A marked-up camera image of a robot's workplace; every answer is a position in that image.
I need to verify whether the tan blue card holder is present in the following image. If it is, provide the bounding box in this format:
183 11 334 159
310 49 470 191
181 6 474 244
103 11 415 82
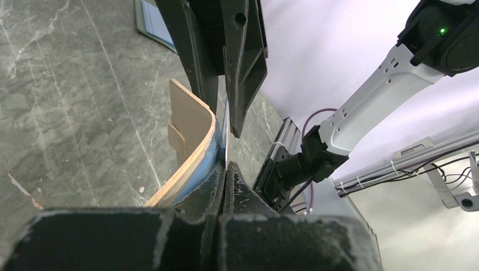
145 79 222 208

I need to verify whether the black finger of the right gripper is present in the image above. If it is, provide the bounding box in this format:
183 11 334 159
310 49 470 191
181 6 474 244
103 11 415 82
155 0 224 112

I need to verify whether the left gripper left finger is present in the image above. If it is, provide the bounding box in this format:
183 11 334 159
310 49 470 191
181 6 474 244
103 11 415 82
2 162 225 270

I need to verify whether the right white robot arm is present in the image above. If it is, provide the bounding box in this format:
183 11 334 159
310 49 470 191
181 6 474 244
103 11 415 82
156 1 478 179

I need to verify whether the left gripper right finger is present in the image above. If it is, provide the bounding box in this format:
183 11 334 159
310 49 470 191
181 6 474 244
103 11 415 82
219 162 383 270

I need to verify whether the blue open card holder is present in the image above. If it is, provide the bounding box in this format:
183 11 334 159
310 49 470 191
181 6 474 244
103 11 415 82
134 0 177 54

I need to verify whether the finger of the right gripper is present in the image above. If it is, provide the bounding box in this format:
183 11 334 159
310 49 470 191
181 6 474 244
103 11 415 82
220 0 268 138

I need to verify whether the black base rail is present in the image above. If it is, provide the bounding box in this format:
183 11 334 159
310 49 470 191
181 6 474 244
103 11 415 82
253 117 301 212

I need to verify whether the aluminium frame rail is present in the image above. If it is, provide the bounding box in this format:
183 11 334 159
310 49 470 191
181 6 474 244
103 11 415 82
334 129 478 212

